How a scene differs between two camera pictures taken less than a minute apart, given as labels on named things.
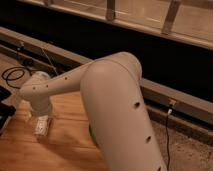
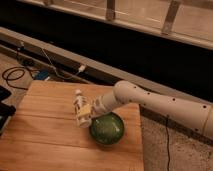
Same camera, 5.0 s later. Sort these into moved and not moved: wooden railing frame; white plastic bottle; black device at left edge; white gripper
Moved: white gripper; white plastic bottle
Not moved: black device at left edge; wooden railing frame
